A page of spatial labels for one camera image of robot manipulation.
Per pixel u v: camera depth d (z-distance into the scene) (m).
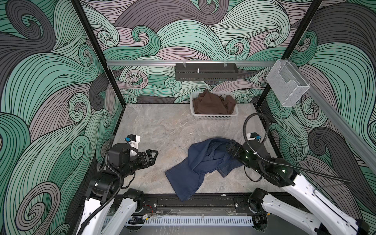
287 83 0.80
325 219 0.40
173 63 0.92
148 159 0.57
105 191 0.40
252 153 0.47
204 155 0.83
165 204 0.75
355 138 0.54
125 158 0.47
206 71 0.95
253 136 0.62
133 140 0.58
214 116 1.04
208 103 1.10
